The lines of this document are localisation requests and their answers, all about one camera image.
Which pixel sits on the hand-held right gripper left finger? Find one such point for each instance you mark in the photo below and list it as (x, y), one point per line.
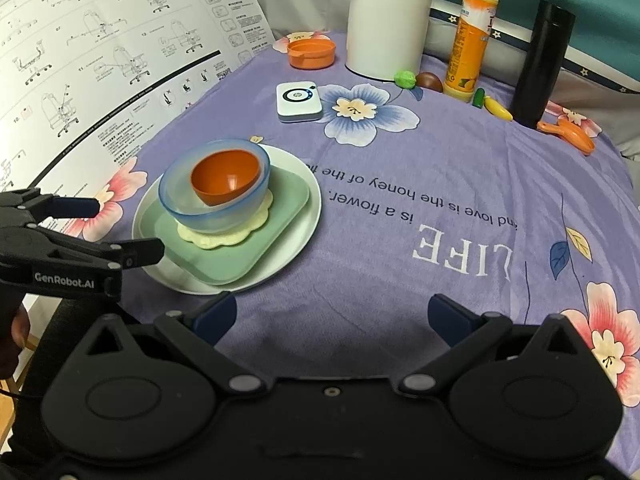
(216, 319)

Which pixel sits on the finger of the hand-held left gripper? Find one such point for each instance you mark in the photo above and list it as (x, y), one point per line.
(135, 254)
(75, 206)

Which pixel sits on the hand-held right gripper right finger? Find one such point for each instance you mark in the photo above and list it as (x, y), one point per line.
(446, 320)

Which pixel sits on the blue translucent bowl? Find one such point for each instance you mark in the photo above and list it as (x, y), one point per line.
(200, 212)

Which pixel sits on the pale yellow scalloped plate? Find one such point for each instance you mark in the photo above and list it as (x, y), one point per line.
(220, 240)

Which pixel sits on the orange bowl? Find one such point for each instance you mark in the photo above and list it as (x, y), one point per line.
(227, 175)

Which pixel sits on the green square plate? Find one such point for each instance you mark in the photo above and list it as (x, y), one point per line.
(285, 200)

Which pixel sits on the white round plate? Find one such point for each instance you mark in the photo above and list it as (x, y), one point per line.
(312, 215)

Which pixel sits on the clear plastic bowl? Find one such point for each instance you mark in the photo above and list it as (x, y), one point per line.
(264, 170)

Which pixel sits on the person's left hand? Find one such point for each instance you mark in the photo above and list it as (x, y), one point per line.
(18, 331)

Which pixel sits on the purple floral tablecloth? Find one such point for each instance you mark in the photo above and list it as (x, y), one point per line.
(425, 185)

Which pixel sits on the printed instruction sheet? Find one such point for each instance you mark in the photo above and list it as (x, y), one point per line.
(100, 60)

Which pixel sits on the yellow toy banana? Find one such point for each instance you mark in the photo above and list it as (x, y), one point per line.
(497, 108)

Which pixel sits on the white square device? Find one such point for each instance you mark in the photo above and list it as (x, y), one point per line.
(299, 102)

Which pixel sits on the green toy pepper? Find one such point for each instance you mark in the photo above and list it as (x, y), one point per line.
(479, 98)

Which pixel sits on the small orange toy pan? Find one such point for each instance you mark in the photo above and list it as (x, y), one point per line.
(572, 135)

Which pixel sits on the brown toy chestnut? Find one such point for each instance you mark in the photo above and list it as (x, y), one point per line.
(430, 83)

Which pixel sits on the green toy vegetable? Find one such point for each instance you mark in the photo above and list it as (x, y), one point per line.
(405, 80)

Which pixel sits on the orange cup with spout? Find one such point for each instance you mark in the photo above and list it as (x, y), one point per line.
(311, 54)

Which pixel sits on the black thermos flask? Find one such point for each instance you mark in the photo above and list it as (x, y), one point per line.
(542, 65)

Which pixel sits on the yellow orange bottle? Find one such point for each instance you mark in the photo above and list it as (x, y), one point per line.
(470, 40)

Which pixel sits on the white plastic jug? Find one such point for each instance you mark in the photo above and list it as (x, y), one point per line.
(387, 20)

